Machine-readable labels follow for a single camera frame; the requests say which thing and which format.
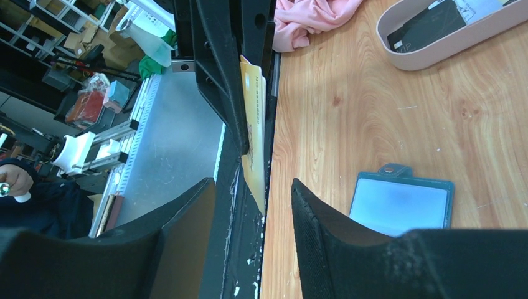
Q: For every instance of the blue leather card holder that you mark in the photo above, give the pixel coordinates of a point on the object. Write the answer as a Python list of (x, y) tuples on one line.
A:
[(392, 201)]

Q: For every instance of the black VIP card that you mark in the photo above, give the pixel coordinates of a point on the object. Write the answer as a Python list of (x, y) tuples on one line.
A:
[(440, 19)]

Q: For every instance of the pink cloth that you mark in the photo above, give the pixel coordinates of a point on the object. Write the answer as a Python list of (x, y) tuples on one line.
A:
[(296, 20)]

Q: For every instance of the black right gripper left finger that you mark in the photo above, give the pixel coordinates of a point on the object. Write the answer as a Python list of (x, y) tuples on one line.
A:
[(158, 255)]

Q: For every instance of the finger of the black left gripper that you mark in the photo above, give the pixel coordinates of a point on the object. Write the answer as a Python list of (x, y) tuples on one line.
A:
[(206, 33), (257, 31)]

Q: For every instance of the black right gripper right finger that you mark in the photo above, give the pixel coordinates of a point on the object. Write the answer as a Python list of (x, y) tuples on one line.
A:
[(339, 258)]

